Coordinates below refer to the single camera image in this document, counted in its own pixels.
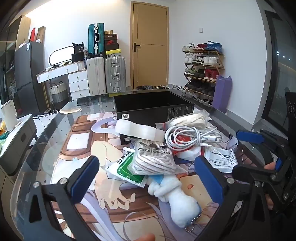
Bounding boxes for person's left hand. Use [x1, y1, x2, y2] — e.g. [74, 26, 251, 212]
[129, 234, 156, 241]

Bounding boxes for woven striped basket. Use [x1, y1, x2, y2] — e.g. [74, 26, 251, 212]
[49, 82, 67, 109]

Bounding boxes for shoe rack with shoes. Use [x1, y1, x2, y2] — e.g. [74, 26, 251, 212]
[182, 41, 223, 102]

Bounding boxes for red white packet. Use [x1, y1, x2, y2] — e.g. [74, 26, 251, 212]
[172, 136, 204, 161]

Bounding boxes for gold round plate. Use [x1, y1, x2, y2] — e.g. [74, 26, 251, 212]
[60, 107, 81, 114]

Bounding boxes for pile of loose shoes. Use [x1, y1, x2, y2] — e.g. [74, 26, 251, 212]
[157, 85, 185, 91]

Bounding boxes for white foam strip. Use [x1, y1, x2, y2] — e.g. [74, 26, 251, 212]
[115, 120, 166, 141]

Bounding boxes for white charging cable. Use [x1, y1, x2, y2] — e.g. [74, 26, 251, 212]
[165, 125, 223, 151]

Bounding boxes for purple bag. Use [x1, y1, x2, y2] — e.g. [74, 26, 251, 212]
[211, 75, 232, 113]

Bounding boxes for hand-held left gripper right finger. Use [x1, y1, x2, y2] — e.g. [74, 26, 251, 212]
[194, 155, 271, 241]

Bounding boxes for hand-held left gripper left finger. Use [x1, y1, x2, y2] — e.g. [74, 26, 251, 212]
[27, 156, 100, 241]

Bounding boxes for person's right hand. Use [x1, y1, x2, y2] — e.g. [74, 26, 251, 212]
[264, 162, 277, 210]

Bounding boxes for white appliance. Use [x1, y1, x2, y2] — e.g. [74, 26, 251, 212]
[1, 100, 19, 132]

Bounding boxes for white printed leaflet packet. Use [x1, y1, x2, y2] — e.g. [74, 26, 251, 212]
[204, 147, 238, 173]

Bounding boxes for black framed window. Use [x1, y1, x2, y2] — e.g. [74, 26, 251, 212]
[261, 10, 296, 126]

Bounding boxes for bagged cream shoelaces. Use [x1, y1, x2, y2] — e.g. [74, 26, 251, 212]
[165, 109, 210, 131]

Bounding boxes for flat cardboard box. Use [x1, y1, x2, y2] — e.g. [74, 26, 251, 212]
[37, 26, 46, 44]

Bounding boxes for bagged white shoelaces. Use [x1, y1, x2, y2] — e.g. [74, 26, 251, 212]
[131, 138, 188, 175]

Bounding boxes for oval mirror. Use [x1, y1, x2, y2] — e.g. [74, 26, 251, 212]
[48, 45, 75, 66]

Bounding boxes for white vanity desk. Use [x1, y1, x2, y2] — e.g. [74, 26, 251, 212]
[36, 62, 90, 100]

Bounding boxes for teal suitcase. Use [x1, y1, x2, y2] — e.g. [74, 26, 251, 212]
[88, 23, 105, 56]

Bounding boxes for wooden shoe rack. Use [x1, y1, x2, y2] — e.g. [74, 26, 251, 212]
[184, 50, 225, 101]

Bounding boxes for white suitcase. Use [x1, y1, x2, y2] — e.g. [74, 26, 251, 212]
[86, 56, 107, 95]

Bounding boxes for white blue plush toy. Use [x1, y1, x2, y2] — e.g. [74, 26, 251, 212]
[148, 174, 201, 232]

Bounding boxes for dark grey fridge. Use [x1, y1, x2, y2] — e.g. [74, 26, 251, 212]
[14, 41, 47, 114]

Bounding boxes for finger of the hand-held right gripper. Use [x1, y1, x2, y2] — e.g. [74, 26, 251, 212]
[232, 158, 284, 183]
[235, 129, 290, 151]

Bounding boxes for white green medicine packet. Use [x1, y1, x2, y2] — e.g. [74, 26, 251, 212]
[101, 147, 147, 188]

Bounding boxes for black cardboard box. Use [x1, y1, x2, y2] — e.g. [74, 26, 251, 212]
[113, 90, 195, 145]

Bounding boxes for silver suitcase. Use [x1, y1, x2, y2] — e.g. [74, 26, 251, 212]
[105, 56, 126, 93]

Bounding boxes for tan wooden door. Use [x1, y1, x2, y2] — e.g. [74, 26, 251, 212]
[130, 1, 170, 90]

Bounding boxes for grey side cabinet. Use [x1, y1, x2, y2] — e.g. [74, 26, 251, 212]
[0, 113, 38, 176]

